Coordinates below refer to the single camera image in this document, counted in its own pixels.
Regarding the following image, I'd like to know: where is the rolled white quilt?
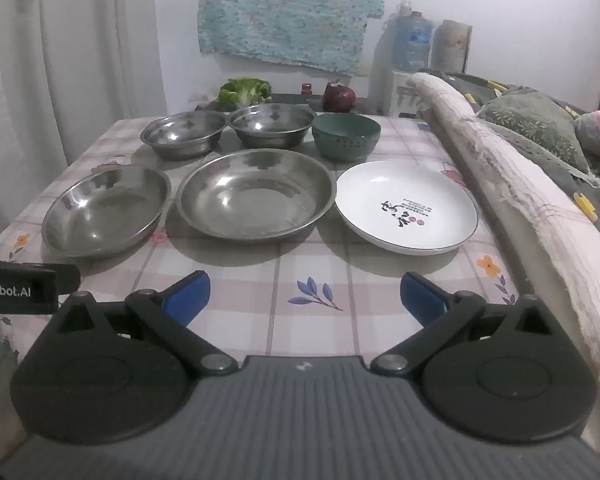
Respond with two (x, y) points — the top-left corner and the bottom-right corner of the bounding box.
(411, 72), (600, 421)

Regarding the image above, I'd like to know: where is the medium steel basin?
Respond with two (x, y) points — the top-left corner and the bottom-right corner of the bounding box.
(176, 149), (337, 246)

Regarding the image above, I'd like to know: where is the rolled paper sheet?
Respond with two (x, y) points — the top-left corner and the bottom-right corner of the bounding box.
(430, 20), (473, 73)

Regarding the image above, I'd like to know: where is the white printed ceramic plate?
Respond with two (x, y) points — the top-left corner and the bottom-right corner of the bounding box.
(335, 161), (479, 256)

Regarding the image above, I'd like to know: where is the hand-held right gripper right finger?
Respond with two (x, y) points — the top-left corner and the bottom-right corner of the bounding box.
(370, 271), (556, 377)

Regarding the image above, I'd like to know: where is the blue water bottle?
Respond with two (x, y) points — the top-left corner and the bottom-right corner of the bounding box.
(390, 2), (436, 73)

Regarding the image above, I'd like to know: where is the green ceramic bowl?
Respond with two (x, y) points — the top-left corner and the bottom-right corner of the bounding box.
(311, 113), (382, 163)

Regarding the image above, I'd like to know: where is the white water dispenser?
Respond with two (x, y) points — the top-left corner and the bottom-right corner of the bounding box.
(370, 30), (433, 118)

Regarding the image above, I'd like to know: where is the small steel bowl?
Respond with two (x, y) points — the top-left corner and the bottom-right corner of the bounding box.
(140, 110), (227, 161)
(227, 105), (315, 151)

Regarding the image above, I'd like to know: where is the yellow clip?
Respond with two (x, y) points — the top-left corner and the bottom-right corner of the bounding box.
(574, 192), (598, 221)

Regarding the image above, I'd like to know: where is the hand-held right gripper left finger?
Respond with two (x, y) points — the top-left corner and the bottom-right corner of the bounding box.
(50, 270), (240, 377)

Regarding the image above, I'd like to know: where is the green lettuce head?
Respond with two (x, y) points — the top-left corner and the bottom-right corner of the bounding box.
(217, 77), (273, 108)

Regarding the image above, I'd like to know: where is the large steel basin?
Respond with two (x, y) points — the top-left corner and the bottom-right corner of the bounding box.
(41, 166), (172, 260)

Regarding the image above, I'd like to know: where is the red onion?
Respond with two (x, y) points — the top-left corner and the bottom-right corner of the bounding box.
(322, 81), (356, 112)

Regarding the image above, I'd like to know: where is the white curtain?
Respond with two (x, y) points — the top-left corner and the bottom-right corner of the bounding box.
(0, 0), (168, 256)

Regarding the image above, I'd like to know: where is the green lace-edged pillow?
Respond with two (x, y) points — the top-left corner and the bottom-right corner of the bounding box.
(477, 85), (600, 188)

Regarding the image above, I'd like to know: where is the teal wall cloth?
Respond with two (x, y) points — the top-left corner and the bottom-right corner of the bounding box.
(197, 0), (387, 77)

